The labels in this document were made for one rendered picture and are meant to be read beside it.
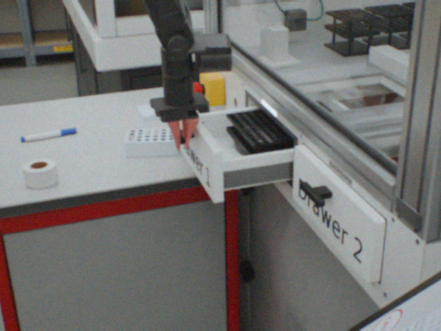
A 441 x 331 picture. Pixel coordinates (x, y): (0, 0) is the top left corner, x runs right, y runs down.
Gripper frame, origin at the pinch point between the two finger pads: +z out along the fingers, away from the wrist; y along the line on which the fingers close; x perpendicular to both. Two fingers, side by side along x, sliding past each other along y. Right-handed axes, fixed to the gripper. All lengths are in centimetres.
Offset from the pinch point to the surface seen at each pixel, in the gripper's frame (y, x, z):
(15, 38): -31, 408, 83
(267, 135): 17.2, -1.7, 0.0
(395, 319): 2, -73, -14
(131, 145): -5.7, 27.1, 10.9
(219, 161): 4.1, -11.6, -1.1
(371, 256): 17.5, -43.0, 2.1
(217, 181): 3.6, -11.6, 2.8
